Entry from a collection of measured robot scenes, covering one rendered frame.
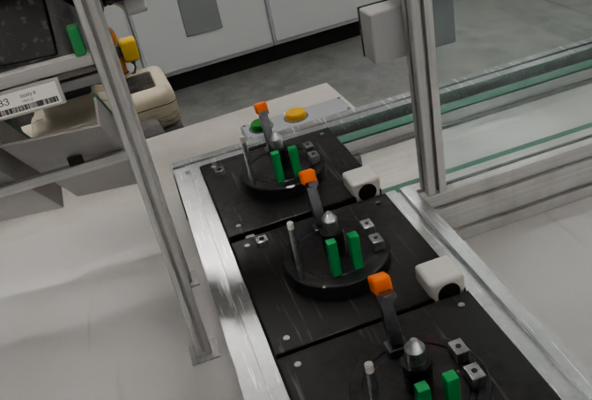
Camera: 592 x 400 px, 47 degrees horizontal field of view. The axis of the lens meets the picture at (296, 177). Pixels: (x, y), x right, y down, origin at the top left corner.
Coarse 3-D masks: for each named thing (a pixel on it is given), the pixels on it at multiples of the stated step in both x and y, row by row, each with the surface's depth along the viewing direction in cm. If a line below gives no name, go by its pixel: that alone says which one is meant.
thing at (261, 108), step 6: (258, 102) 113; (264, 102) 111; (258, 108) 111; (264, 108) 111; (258, 114) 111; (264, 114) 110; (264, 120) 112; (264, 126) 112; (270, 126) 112; (264, 132) 112; (270, 132) 113
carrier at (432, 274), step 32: (288, 224) 80; (352, 224) 92; (384, 224) 94; (256, 256) 93; (288, 256) 89; (320, 256) 88; (352, 256) 83; (384, 256) 85; (416, 256) 87; (448, 256) 83; (256, 288) 88; (288, 288) 86; (320, 288) 83; (352, 288) 82; (416, 288) 82; (448, 288) 80; (288, 320) 81; (320, 320) 80; (352, 320) 79; (288, 352) 77
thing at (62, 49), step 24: (0, 0) 73; (24, 0) 73; (48, 0) 75; (0, 24) 74; (24, 24) 74; (48, 24) 74; (0, 48) 74; (24, 48) 74; (48, 48) 74; (72, 48) 80; (0, 72) 76; (72, 72) 90
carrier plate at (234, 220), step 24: (336, 144) 116; (336, 168) 110; (216, 192) 110; (240, 192) 109; (336, 192) 104; (240, 216) 103; (264, 216) 102; (288, 216) 100; (312, 216) 101; (240, 240) 99
